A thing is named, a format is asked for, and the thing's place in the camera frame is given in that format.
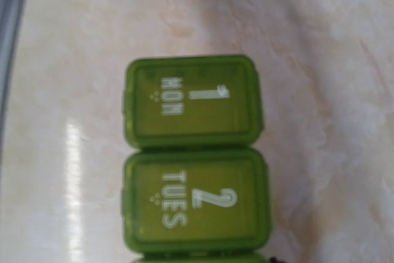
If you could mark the green weekly pill organizer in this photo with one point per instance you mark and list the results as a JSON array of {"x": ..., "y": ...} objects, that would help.
[{"x": 195, "y": 190}]

